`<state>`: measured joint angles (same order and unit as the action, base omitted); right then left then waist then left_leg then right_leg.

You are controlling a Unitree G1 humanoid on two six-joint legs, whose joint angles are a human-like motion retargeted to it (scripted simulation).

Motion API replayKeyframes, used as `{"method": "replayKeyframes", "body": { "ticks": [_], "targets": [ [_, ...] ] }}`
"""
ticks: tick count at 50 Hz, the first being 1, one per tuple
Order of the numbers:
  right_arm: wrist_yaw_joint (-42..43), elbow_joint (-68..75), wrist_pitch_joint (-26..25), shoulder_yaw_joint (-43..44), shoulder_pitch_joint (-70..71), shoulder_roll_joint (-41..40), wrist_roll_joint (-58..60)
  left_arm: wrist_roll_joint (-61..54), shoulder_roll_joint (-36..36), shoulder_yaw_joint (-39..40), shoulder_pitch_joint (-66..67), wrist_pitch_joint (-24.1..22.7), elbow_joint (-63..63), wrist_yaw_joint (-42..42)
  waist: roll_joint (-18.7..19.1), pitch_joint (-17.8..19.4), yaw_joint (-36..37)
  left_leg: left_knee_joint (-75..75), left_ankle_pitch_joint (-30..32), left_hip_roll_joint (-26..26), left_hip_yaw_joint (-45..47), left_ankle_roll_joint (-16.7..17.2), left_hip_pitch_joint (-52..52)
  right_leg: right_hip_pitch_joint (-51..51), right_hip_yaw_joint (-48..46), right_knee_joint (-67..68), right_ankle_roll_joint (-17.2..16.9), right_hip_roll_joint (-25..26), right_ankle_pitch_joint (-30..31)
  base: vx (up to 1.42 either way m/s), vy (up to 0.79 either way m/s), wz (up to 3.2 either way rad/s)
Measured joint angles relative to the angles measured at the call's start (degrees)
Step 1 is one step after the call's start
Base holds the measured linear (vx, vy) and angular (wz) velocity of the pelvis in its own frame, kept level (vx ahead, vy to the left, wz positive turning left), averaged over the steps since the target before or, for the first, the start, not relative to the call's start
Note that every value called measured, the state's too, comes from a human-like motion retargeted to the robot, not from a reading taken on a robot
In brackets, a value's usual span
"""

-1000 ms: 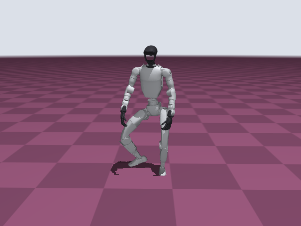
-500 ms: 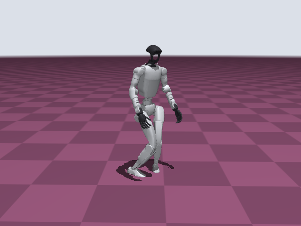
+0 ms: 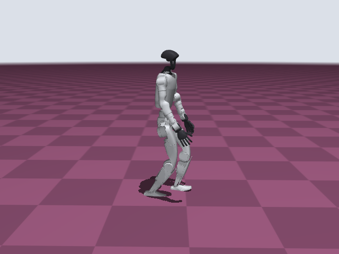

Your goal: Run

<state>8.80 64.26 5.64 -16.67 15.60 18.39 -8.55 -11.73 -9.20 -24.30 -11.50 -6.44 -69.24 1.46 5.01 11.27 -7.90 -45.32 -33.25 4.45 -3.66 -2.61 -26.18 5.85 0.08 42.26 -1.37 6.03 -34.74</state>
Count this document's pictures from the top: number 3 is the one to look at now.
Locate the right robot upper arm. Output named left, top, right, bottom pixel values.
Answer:
left=156, top=76, right=167, bottom=109

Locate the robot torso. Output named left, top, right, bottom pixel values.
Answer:
left=155, top=71, right=176, bottom=127

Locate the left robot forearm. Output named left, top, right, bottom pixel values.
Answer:
left=174, top=99, right=186, bottom=120

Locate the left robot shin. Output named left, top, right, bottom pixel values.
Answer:
left=174, top=157, right=192, bottom=187

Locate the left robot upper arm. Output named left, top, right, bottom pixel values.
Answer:
left=173, top=73, right=181, bottom=102

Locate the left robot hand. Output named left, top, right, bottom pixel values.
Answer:
left=182, top=114, right=194, bottom=134

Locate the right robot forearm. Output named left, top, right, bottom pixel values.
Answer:
left=162, top=102, right=180, bottom=131

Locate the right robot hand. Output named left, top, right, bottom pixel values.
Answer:
left=172, top=123, right=192, bottom=146

